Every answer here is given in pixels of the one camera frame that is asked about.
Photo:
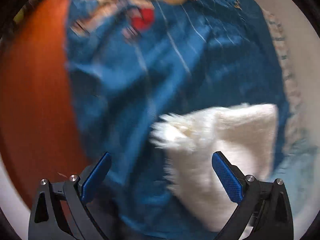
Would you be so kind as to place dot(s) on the white tweed jacket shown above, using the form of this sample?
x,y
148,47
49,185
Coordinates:
x,y
200,145

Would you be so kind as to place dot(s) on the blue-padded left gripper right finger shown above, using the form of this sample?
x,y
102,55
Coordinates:
x,y
263,205

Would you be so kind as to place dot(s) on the light blue folded duvet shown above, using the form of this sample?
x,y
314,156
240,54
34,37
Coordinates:
x,y
297,172

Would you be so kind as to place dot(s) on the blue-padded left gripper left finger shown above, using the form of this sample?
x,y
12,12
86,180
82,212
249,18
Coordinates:
x,y
59,209

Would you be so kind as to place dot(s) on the blue striped bed sheet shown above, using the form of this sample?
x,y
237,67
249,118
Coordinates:
x,y
128,66

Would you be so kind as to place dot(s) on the plaid checkered blanket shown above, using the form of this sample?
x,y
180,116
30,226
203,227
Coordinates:
x,y
296,135

